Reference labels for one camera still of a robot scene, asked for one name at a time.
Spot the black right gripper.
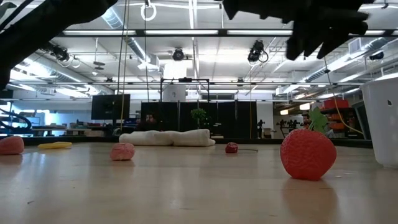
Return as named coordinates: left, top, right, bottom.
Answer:
left=222, top=0, right=369, bottom=62

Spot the large red toy strawberry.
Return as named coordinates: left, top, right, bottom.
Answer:
left=280, top=107, right=337, bottom=181

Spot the small red toy tomato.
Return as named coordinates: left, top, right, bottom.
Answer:
left=224, top=142, right=239, bottom=154

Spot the yellow toy banana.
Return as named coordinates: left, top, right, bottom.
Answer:
left=37, top=141, right=73, bottom=150

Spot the white plastic tupperware container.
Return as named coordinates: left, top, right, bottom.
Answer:
left=360, top=73, right=398, bottom=169

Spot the ribbed pink toy produce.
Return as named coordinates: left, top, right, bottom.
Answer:
left=110, top=142, right=136, bottom=162

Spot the smooth pink toy produce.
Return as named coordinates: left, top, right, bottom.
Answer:
left=0, top=135, right=25, bottom=156

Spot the red storage bin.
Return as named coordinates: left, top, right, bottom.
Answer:
left=323, top=98, right=349, bottom=110

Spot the green potted plant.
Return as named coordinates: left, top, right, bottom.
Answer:
left=190, top=108, right=208, bottom=129

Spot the white cylinder tank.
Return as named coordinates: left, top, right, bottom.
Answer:
left=162, top=84, right=187, bottom=103

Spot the white rolled towel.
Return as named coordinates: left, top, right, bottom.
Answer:
left=119, top=128, right=216, bottom=147

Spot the seated person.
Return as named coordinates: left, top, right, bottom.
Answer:
left=136, top=112, right=163, bottom=132

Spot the black monitor screen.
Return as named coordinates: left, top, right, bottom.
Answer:
left=91, top=93, right=131, bottom=121

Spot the black ceiling camera with cable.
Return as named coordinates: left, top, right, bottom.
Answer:
left=247, top=39, right=269, bottom=64

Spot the black partition wall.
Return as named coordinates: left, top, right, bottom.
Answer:
left=141, top=100, right=258, bottom=140

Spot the round black ceiling camera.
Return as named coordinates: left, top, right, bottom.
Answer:
left=172, top=47, right=185, bottom=62

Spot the white hanging ring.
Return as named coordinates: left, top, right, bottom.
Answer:
left=140, top=2, right=157, bottom=22

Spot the black ceiling camera with loop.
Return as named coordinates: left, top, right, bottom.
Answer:
left=50, top=44, right=81, bottom=69

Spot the black curved cable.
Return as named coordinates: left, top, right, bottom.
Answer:
left=0, top=107, right=33, bottom=131

